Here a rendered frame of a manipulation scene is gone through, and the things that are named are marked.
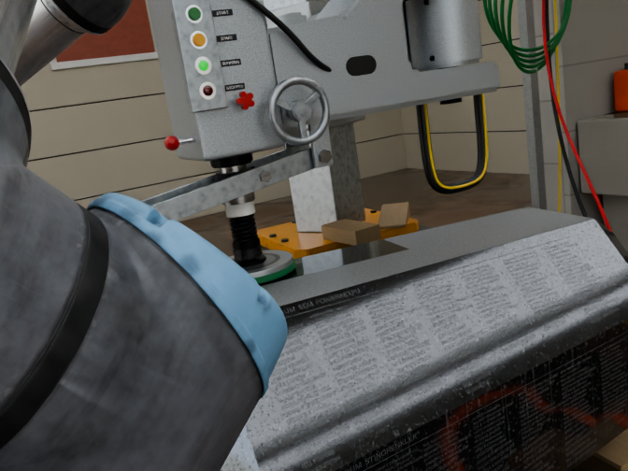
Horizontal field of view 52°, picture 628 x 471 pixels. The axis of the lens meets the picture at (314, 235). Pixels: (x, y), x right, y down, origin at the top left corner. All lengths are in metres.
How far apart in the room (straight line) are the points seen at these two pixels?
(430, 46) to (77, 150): 6.03
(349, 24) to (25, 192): 1.31
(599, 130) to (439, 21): 2.62
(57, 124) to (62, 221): 7.13
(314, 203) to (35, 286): 2.03
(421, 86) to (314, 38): 0.31
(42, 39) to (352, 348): 0.79
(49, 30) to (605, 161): 3.71
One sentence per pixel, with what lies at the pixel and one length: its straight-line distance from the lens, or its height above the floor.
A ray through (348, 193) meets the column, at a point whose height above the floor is 0.90.
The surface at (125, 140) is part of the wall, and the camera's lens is 7.58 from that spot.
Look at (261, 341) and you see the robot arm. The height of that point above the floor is 1.15.
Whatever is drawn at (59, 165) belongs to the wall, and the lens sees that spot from 7.44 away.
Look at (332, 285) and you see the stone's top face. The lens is 1.40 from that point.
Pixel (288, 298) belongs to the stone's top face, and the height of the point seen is 0.87.
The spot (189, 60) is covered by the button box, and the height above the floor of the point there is 1.38.
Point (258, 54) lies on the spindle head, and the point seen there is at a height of 1.37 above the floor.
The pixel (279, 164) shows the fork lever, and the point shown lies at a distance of 1.51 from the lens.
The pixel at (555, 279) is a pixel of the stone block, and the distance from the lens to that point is 1.58.
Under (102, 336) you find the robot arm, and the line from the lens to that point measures 0.31.
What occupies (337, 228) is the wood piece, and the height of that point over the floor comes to 0.83.
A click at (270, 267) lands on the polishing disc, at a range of 1.49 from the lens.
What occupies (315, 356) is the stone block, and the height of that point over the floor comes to 0.78.
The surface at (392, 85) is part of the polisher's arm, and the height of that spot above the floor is 1.26.
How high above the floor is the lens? 1.28
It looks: 13 degrees down
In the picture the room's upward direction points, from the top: 9 degrees counter-clockwise
